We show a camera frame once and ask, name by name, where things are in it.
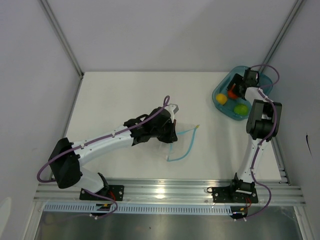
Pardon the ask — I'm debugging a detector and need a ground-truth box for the clear zip top bag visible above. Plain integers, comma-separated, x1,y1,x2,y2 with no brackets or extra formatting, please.
156,123,200,162

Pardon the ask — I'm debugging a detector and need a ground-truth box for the orange toy pumpkin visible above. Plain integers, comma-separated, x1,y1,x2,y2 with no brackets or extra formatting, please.
227,84,239,100

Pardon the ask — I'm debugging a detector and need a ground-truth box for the yellow toy squash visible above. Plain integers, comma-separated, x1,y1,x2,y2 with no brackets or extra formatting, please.
215,93,228,105

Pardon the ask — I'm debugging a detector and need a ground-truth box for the light green toy fruit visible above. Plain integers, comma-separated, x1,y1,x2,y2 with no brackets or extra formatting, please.
233,103,249,116

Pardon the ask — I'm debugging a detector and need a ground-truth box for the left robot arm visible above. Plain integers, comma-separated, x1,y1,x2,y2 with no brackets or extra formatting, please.
49,104,179,200

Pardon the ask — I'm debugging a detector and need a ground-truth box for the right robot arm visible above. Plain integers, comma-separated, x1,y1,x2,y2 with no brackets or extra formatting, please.
227,67,283,202

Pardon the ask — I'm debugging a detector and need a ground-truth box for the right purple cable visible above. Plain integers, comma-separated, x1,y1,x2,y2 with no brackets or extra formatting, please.
231,64,281,223

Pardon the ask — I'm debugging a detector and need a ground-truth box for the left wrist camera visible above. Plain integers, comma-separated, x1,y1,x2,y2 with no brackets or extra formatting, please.
165,104,179,121

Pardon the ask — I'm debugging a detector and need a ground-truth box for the right frame post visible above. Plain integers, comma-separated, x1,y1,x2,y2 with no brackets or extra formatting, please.
258,0,307,73

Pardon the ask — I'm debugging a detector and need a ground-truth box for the frame post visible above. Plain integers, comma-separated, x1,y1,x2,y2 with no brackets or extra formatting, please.
38,0,84,79
258,0,307,73

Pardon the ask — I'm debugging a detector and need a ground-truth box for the aluminium mounting rail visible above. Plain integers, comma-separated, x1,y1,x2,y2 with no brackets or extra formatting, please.
33,179,306,206

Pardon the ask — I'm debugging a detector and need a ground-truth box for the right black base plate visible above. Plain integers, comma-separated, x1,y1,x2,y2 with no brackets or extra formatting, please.
206,186,259,204

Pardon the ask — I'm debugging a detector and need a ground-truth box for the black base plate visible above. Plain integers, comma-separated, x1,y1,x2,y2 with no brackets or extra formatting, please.
206,186,259,204
79,185,125,202

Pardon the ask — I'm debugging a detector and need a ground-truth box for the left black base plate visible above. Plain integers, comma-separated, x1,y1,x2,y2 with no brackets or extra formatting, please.
79,185,125,202

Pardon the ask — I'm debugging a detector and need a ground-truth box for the slotted cable duct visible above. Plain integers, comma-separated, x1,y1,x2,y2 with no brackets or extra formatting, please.
43,202,232,216

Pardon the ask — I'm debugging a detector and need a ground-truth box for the left frame post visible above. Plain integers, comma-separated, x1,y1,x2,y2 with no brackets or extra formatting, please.
38,0,84,79

